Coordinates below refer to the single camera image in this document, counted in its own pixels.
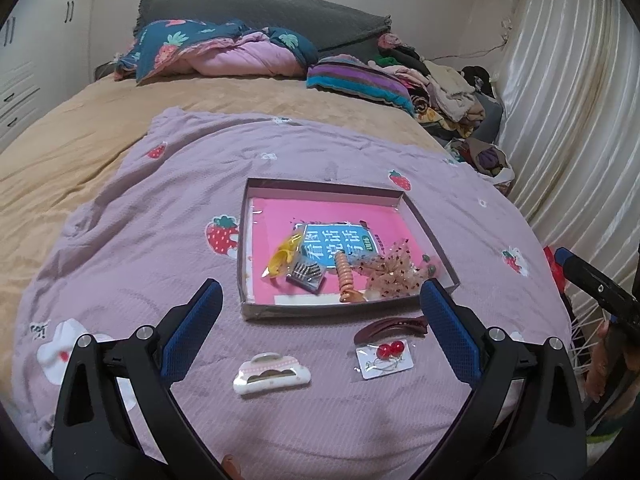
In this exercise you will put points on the white wardrobe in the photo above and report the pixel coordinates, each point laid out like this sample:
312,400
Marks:
30,50

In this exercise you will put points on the grey headboard cushion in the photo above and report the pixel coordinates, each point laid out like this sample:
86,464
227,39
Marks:
280,15

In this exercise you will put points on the cream curtain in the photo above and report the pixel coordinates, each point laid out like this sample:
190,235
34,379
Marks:
575,110

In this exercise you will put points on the cherry earrings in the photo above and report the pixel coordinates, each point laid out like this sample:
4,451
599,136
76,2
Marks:
385,360

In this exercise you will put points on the beige dotted hair bow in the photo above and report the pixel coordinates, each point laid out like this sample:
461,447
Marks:
395,270

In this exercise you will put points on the white bag of clothes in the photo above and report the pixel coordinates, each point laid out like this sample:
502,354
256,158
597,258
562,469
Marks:
487,160

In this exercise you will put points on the person's right hand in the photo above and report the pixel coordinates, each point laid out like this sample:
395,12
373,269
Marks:
597,375

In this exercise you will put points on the tan bed sheet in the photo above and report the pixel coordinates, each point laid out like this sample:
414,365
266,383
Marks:
90,130

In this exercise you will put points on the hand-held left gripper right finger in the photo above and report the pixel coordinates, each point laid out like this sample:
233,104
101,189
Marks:
450,330

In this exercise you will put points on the dark red hair clip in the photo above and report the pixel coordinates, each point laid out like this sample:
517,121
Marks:
390,327

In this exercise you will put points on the striped folded cloth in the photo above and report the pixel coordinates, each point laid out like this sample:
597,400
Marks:
360,82

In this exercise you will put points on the purple printed blanket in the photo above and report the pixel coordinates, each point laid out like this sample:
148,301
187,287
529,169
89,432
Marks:
175,210

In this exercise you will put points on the red cloth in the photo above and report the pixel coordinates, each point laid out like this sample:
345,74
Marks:
550,262

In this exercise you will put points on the shallow cardboard box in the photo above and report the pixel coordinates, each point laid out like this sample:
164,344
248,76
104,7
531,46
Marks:
245,260

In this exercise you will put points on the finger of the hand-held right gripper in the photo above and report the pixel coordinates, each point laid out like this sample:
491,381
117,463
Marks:
590,280

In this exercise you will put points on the teal strawberry quilt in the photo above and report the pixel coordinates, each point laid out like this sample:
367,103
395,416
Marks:
165,47

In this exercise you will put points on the white mesh basket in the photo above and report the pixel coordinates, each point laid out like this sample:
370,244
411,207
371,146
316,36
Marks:
582,335

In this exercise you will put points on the pile of clothes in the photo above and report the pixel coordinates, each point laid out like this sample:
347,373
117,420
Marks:
450,90

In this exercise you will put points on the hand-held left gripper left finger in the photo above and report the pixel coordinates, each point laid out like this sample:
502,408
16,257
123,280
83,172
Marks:
192,330

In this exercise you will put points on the white hair claw clip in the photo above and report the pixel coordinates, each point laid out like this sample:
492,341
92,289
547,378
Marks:
272,377

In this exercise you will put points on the bagged yellow hoop earrings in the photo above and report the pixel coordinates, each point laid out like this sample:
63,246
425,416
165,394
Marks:
282,257

